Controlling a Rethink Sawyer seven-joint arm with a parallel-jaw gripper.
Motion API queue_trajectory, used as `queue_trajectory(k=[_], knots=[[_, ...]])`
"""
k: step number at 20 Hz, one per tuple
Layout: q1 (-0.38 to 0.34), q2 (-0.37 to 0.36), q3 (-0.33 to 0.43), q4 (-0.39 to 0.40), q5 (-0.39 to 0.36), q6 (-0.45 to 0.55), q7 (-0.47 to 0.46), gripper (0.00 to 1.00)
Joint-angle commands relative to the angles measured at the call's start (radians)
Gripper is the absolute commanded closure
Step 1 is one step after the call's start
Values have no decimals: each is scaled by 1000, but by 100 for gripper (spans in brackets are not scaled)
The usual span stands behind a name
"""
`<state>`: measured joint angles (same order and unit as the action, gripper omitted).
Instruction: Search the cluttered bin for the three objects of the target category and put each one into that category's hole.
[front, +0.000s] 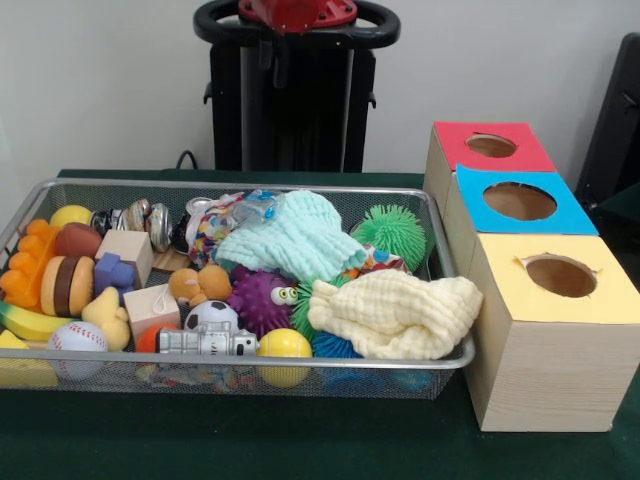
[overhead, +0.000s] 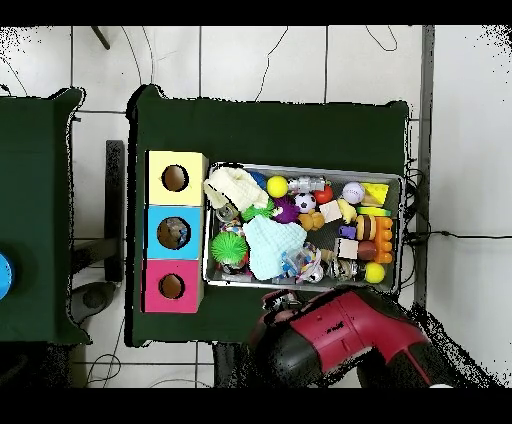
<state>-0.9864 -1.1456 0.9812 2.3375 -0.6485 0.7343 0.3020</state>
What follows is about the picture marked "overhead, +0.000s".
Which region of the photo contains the white baseball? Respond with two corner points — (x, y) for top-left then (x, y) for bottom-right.
(341, 180), (366, 205)

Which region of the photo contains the small soccer ball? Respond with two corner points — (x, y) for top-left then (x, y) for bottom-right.
(293, 191), (317, 215)

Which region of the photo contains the yellow duck toy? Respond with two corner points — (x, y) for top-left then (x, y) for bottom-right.
(336, 198), (359, 224)

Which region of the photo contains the small wooden block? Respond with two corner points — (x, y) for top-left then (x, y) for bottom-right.
(319, 200), (345, 225)

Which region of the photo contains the green fuzzy toy with eyes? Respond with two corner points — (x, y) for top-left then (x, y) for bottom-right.
(210, 230), (250, 268)

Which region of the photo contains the pale yellow cloth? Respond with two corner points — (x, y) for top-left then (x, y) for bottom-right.
(203, 163), (271, 213)

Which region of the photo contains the small green spiky toy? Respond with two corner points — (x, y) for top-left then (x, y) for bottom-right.
(241, 199), (277, 224)

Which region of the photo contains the small red ball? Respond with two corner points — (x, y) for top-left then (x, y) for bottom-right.
(313, 185), (335, 207)

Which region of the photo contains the clear bottle with blue label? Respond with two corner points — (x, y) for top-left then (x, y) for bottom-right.
(283, 246), (315, 273)

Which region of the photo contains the silver robot toy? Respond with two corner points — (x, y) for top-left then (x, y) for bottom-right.
(287, 175), (328, 195)

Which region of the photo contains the crushed silver can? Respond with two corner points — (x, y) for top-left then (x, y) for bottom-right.
(215, 201), (240, 224)
(326, 257), (363, 283)

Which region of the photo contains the tan wooden cube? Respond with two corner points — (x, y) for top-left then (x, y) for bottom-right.
(335, 238), (361, 261)

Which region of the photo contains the small yellow ball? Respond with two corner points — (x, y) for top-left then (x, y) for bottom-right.
(363, 262), (387, 285)

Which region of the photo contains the dark green side table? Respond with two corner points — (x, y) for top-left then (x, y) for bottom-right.
(0, 86), (91, 347)

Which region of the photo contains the white multicoloured printed packet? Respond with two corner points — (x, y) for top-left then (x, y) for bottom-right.
(294, 244), (326, 286)

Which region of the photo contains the orange spiky toy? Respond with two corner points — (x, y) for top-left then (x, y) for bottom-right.
(372, 216), (396, 266)

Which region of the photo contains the blue spiky ball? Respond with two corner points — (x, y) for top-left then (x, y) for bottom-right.
(246, 169), (269, 191)

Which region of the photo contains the brown toy football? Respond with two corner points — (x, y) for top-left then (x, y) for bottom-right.
(357, 240), (379, 262)

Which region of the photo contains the orange plush toy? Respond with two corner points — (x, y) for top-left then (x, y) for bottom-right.
(299, 210), (327, 234)

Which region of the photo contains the black floor cable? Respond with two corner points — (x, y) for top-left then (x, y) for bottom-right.
(402, 163), (512, 245)

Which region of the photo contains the wooden box with three holes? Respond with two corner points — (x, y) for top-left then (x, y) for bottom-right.
(142, 148), (211, 316)

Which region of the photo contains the blue round plate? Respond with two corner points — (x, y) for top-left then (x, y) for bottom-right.
(0, 251), (14, 302)

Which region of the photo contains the clear mesh bin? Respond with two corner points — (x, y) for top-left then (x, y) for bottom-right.
(203, 163), (405, 296)

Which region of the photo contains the yellow toy banana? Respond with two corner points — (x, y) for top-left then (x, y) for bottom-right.
(357, 206), (394, 218)

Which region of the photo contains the mint green cloth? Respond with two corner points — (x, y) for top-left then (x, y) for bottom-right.
(241, 215), (309, 282)

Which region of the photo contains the purple fuzzy toy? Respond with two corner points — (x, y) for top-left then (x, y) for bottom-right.
(273, 198), (304, 227)

